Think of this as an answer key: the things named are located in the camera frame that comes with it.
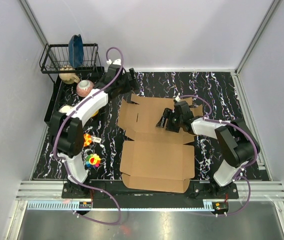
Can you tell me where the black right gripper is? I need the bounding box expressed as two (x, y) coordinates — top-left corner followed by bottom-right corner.
(155, 108), (183, 133)

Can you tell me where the brown cardboard box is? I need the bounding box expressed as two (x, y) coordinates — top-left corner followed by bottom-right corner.
(117, 94), (195, 193)

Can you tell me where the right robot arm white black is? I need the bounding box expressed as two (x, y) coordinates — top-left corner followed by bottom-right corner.
(156, 101), (260, 199)

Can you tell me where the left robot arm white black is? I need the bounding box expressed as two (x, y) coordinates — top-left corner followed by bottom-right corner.
(49, 63), (139, 198)

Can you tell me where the pink patterned bowl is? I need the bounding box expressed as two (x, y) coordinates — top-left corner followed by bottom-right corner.
(76, 80), (94, 98)

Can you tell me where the blue plate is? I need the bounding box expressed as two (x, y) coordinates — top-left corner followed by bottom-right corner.
(68, 34), (84, 69)

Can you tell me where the beige mug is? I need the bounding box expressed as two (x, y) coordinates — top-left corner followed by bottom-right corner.
(58, 65), (81, 85)

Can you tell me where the black tray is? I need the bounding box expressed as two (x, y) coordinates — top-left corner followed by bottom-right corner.
(44, 70), (105, 125)

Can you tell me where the red yellow flower toy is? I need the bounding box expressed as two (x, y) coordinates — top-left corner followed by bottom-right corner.
(83, 133), (102, 148)

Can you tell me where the rainbow flower toy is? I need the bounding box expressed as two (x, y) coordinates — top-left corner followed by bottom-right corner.
(85, 153), (101, 168)

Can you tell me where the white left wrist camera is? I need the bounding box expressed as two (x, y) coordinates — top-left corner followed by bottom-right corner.
(106, 58), (122, 66)

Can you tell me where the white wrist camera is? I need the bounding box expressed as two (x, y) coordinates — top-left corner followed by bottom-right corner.
(173, 93), (181, 103)
(106, 58), (122, 66)

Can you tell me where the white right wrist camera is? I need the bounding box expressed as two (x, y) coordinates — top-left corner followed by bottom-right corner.
(173, 93), (181, 103)

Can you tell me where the black wire dish rack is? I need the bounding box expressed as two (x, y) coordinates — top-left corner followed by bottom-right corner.
(39, 43), (105, 74)

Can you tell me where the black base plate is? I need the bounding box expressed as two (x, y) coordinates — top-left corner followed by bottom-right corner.
(61, 180), (239, 210)

